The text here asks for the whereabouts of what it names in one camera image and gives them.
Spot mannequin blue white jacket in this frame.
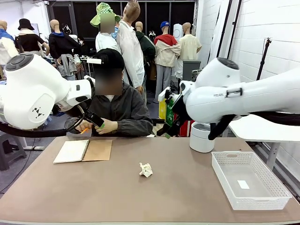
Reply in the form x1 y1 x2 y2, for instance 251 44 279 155
0 20 19 66

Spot figure green checked hat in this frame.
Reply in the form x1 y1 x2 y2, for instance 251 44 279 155
90 2 122 56

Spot mannequin black bucket hat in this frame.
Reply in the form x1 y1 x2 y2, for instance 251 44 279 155
14 18 50 57

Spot grey metal cabinet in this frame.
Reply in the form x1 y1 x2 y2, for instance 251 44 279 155
182 60 202 82

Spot white paper ball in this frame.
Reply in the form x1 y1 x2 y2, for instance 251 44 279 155
138 162 153 178

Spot person's left forearm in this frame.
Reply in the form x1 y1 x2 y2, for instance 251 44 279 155
116 116 153 137

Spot grey plastic step stool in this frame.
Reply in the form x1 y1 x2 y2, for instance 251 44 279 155
0 133 28 171

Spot person's right hand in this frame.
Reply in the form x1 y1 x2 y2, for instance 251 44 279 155
76 120 95 134

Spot person's left hand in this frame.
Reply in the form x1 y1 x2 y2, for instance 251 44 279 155
95 119 118 135

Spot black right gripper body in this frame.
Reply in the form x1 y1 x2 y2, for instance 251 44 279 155
164 90 189 126

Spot seated person in grey jacket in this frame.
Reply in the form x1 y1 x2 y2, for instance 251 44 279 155
88 83 153 137

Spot black tripod stand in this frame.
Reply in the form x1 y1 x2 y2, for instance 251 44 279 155
256 37 273 82

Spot white desk leg frame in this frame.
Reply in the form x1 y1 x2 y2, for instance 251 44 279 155
20 137 45 151

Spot yellow recycling bin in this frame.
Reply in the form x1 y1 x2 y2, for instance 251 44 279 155
158 93 169 120

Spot mannequin black blue hoodie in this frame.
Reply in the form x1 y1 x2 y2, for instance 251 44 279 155
48 19 82 60

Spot wooden board black brackets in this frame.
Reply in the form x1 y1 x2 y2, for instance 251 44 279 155
156 123 171 138

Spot black baseball cap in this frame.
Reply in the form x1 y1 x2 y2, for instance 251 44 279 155
93 48 125 70

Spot black arm hose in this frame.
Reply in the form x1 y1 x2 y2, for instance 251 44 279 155
0 112 86 138
208 112 300 141

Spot tall mannequin white shirt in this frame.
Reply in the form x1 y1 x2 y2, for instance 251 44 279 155
116 0 146 94

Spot mannequin pale yellow shirt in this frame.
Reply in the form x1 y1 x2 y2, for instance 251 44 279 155
179 22 203 61

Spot person's right forearm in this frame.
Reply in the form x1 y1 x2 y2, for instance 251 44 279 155
65 116 86 135

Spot masked person in black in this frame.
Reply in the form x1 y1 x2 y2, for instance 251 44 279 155
75 36 90 56

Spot black right arm hose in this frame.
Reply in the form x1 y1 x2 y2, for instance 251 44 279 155
208 112 300 141

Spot spiral notebook brown cover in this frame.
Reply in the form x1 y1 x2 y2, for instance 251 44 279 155
52 139 113 164

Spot black left arm hose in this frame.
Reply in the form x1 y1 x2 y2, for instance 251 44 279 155
0 112 86 138

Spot mannequin dark green jacket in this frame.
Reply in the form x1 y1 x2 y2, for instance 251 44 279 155
135 21 157 82

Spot hanging grey jacket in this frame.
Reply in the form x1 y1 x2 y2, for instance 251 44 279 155
57 53 78 78

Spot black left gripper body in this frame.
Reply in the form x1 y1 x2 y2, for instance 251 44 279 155
84 112 105 129

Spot white perforated plastic basket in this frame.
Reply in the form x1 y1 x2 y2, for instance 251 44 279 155
211 151 293 211

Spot green recycling bin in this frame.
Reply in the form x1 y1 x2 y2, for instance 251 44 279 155
165 95 182 125

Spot white lidded trash bin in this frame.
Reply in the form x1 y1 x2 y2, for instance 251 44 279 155
189 121 216 153

